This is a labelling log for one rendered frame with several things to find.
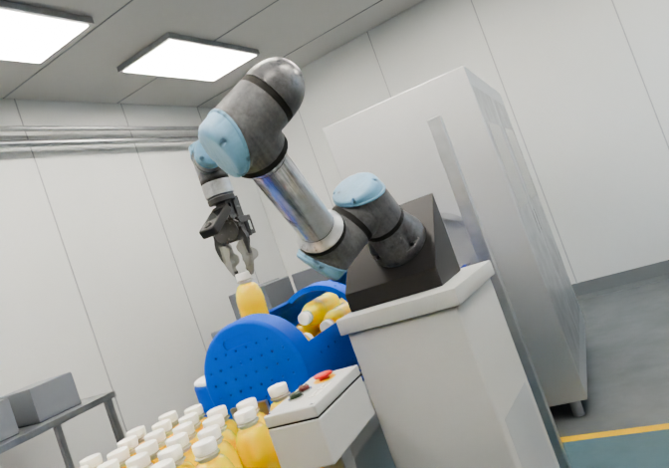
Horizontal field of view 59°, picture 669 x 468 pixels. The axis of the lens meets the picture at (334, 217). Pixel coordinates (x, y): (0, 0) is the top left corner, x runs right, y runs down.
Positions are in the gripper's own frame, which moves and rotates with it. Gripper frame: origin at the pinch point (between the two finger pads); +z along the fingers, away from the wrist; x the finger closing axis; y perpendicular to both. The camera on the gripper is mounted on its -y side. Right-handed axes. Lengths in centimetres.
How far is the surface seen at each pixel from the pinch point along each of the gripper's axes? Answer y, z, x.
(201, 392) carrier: 32, 33, 51
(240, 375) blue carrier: -11.4, 23.0, 2.6
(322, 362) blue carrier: -3.1, 26.7, -14.7
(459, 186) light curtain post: 130, -3, -34
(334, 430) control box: -43, 29, -35
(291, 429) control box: -46, 27, -29
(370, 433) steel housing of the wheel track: 9, 50, -15
